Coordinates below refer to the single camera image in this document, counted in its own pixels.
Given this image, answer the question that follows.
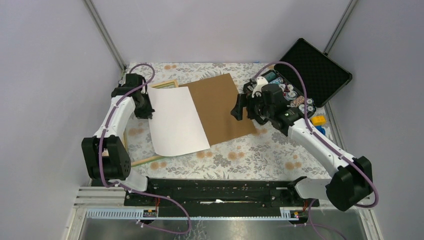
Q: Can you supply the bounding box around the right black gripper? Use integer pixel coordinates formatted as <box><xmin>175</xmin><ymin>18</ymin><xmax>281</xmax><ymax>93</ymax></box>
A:
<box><xmin>230</xmin><ymin>92</ymin><xmax>274</xmax><ymax>121</ymax></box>

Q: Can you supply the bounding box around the brown backing board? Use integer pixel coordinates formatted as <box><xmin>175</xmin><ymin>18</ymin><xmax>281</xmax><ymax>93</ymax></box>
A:
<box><xmin>180</xmin><ymin>73</ymin><xmax>257</xmax><ymax>146</ymax></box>

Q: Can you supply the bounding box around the sea landscape photo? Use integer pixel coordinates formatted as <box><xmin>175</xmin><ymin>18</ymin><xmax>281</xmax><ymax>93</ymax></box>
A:
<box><xmin>148</xmin><ymin>87</ymin><xmax>210</xmax><ymax>157</ymax></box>

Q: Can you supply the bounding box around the wooden picture frame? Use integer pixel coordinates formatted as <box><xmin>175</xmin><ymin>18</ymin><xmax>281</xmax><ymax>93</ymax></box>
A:
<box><xmin>123</xmin><ymin>79</ymin><xmax>179</xmax><ymax>167</ymax></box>

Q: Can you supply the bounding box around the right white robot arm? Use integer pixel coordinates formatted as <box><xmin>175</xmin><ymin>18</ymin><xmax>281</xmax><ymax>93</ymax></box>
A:
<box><xmin>230</xmin><ymin>84</ymin><xmax>378</xmax><ymax>212</ymax></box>

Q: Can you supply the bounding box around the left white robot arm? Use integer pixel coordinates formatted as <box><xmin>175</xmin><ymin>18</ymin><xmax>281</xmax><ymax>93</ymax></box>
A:
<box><xmin>81</xmin><ymin>73</ymin><xmax>155</xmax><ymax>206</ymax></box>

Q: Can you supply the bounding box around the floral tablecloth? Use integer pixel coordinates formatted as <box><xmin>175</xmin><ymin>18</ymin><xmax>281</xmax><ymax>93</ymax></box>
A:
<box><xmin>125</xmin><ymin>62</ymin><xmax>329</xmax><ymax>181</ymax></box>

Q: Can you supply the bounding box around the yellow toy block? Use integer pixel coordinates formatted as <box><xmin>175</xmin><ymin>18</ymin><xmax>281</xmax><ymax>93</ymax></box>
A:
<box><xmin>310</xmin><ymin>115</ymin><xmax>327</xmax><ymax>126</ymax></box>

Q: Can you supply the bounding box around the blue toy block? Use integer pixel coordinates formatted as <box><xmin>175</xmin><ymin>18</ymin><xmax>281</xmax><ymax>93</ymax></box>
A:
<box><xmin>315</xmin><ymin>125</ymin><xmax>327</xmax><ymax>136</ymax></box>

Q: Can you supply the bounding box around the black poker chip case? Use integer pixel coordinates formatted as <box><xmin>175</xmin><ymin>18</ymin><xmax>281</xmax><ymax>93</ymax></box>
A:
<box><xmin>242</xmin><ymin>38</ymin><xmax>353</xmax><ymax>122</ymax></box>

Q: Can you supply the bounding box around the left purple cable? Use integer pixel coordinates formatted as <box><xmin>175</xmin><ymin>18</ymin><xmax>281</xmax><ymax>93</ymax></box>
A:
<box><xmin>98</xmin><ymin>63</ymin><xmax>193</xmax><ymax>235</ymax></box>

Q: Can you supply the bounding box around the purple cable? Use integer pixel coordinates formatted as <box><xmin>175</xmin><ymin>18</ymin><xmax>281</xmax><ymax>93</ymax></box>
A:
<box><xmin>253</xmin><ymin>61</ymin><xmax>380</xmax><ymax>210</ymax></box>
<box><xmin>98</xmin><ymin>63</ymin><xmax>193</xmax><ymax>235</ymax></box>

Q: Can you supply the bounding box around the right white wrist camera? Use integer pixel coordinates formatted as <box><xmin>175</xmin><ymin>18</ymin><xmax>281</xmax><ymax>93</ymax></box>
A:
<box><xmin>251</xmin><ymin>76</ymin><xmax>269</xmax><ymax>98</ymax></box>

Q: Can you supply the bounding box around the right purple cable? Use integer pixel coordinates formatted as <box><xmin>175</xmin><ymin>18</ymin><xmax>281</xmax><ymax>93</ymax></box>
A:
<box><xmin>253</xmin><ymin>61</ymin><xmax>380</xmax><ymax>210</ymax></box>

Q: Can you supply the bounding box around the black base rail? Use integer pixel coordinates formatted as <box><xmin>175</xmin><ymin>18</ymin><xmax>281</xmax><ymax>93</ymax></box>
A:
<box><xmin>124</xmin><ymin>178</ymin><xmax>320</xmax><ymax>219</ymax></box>

